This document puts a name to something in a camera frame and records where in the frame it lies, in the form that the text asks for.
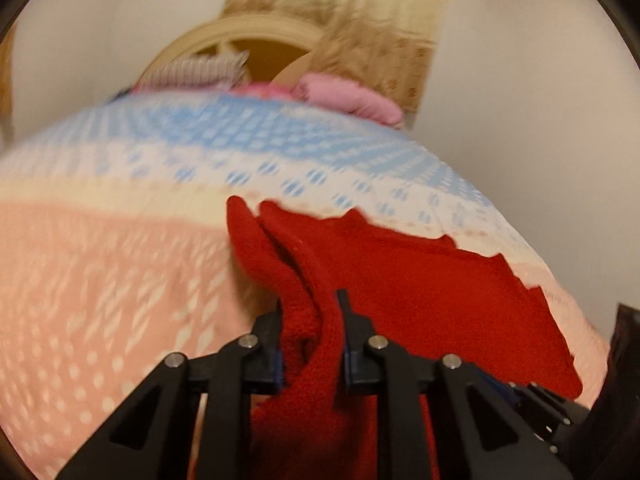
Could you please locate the red knitted sweater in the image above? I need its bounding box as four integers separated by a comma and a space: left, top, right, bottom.
227, 196, 582, 479

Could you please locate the dark wooden footboard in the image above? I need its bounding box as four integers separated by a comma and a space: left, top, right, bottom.
565, 304, 639, 479

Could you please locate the polka dot bed quilt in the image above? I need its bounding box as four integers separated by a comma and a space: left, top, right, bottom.
1, 92, 608, 479

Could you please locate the pink bed sheet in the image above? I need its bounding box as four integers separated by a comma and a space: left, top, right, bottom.
229, 82, 296, 101

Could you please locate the pink pillow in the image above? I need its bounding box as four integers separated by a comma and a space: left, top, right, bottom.
292, 73, 404, 128

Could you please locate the striped pillow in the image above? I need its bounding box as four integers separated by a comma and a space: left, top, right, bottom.
140, 51, 250, 89

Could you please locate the beige side window curtain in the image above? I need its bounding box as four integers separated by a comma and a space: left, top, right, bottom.
0, 25, 16, 119

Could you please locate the right beige curtain panel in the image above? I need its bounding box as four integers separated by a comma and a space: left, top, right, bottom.
310, 0, 448, 113

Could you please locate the cream wooden headboard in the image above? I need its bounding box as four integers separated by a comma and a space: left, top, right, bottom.
138, 12, 324, 88

